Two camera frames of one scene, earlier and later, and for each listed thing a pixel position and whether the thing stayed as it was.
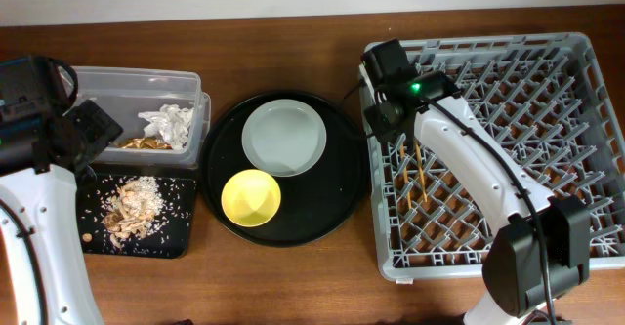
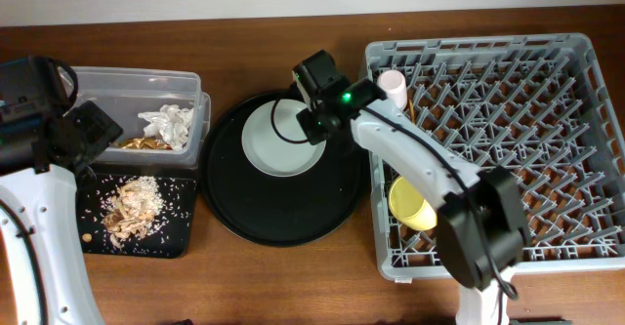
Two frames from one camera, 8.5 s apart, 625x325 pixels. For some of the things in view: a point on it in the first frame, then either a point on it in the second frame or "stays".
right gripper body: [381, 122] -> [314, 121]
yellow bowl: [251, 198] -> [408, 206]
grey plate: [284, 138] stays
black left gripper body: [102, 130] stays
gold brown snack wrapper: [144, 143] stays
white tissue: [172, 122] stays
